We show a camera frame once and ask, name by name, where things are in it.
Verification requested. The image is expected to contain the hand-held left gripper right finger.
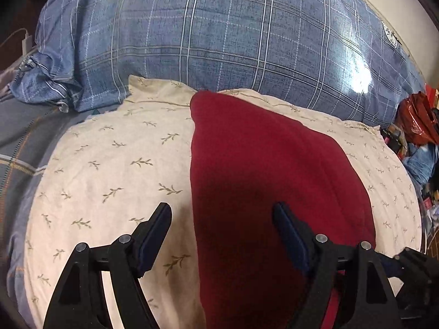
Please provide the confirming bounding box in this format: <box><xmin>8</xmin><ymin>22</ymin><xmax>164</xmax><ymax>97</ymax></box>
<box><xmin>272</xmin><ymin>202</ymin><xmax>402</xmax><ymax>329</ymax></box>

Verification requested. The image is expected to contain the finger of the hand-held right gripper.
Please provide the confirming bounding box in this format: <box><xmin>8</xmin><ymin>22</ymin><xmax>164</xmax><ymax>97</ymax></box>
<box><xmin>379</xmin><ymin>247</ymin><xmax>434</xmax><ymax>319</ymax></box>

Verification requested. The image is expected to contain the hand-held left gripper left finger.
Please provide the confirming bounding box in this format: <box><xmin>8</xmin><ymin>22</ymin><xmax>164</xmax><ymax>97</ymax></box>
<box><xmin>43</xmin><ymin>202</ymin><xmax>172</xmax><ymax>329</ymax></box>

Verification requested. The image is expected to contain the dark red garment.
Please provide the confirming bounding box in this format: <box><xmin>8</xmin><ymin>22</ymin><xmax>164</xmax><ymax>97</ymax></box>
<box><xmin>190</xmin><ymin>90</ymin><xmax>377</xmax><ymax>329</ymax></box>

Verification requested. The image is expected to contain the cream leaf-print pillow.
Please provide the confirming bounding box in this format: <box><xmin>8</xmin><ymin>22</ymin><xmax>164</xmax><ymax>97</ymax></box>
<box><xmin>24</xmin><ymin>75</ymin><xmax>423</xmax><ymax>329</ymax></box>

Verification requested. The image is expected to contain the blue denim cloth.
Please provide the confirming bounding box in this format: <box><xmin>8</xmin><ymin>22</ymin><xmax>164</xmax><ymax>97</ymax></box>
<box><xmin>402</xmin><ymin>142</ymin><xmax>437</xmax><ymax>186</ymax></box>

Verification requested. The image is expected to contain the dark small box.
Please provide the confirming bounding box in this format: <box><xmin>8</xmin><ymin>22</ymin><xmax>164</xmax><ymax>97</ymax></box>
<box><xmin>380</xmin><ymin>125</ymin><xmax>409</xmax><ymax>155</ymax></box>

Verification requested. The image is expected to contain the red plastic bag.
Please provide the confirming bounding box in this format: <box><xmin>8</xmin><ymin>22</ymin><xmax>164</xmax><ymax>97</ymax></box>
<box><xmin>397</xmin><ymin>90</ymin><xmax>439</xmax><ymax>145</ymax></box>

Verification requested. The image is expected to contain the grey-blue plaid bed sheet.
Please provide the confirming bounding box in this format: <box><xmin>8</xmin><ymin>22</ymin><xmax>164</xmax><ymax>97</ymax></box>
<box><xmin>0</xmin><ymin>92</ymin><xmax>100</xmax><ymax>326</ymax></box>

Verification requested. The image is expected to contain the blue plaid pillow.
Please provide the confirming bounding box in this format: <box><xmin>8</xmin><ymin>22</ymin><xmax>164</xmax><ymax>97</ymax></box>
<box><xmin>10</xmin><ymin>0</ymin><xmax>427</xmax><ymax>131</ymax></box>

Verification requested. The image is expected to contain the white charger cable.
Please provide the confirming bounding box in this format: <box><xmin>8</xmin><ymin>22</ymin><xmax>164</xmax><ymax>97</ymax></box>
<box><xmin>0</xmin><ymin>28</ymin><xmax>26</xmax><ymax>53</ymax></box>

